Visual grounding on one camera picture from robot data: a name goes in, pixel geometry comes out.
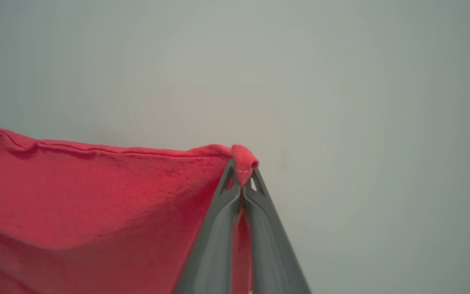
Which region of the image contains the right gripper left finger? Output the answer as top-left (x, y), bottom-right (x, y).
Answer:
top-left (174, 159), bottom-right (242, 294)

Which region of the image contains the white partition panel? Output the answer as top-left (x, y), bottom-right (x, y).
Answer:
top-left (0, 0), bottom-right (470, 294)

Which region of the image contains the red and white shirt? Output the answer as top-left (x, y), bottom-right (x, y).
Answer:
top-left (0, 118), bottom-right (260, 294)

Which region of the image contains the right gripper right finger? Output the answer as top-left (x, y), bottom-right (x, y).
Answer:
top-left (242, 168), bottom-right (312, 294)

